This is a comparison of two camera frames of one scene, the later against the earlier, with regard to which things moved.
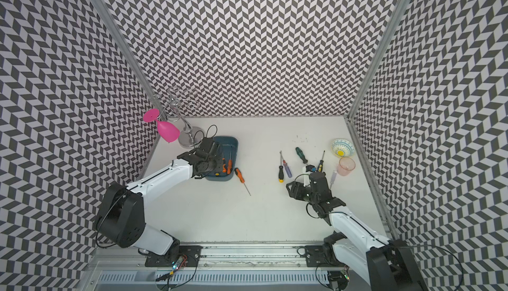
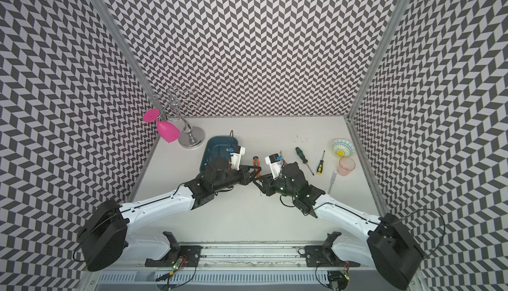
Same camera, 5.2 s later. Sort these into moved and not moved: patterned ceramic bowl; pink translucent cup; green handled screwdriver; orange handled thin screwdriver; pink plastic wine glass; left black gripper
Moved: orange handled thin screwdriver; left black gripper
Not moved: green handled screwdriver; patterned ceramic bowl; pink plastic wine glass; pink translucent cup
